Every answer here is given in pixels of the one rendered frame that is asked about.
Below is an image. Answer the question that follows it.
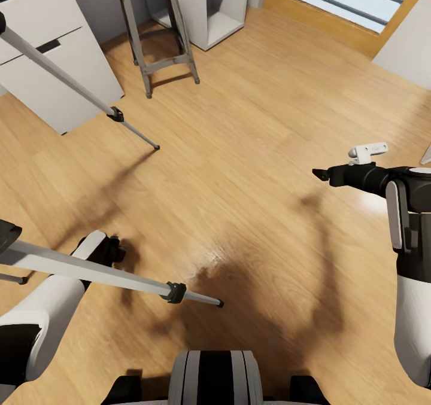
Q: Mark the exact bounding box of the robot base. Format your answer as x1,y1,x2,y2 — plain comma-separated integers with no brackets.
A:
101,376,330,405

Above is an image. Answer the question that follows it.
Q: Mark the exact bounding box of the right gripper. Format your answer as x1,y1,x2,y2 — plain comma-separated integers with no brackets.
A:
312,161,383,192

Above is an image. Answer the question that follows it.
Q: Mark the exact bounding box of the robot trunk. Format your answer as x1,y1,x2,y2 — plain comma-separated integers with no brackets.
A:
168,351,263,405

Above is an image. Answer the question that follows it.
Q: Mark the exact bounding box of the digital camera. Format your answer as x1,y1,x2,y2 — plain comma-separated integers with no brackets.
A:
114,248,126,263

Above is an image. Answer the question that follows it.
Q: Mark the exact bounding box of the camera tripod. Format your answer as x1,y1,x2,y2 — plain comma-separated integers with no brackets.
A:
0,12,224,307

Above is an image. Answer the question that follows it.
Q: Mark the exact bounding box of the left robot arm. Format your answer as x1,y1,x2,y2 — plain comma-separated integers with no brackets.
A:
0,231,120,405

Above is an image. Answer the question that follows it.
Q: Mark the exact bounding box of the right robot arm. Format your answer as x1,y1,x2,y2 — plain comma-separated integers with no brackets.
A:
312,142,431,390

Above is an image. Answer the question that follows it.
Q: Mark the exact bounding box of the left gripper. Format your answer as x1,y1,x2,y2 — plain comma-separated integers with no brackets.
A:
102,237,120,267

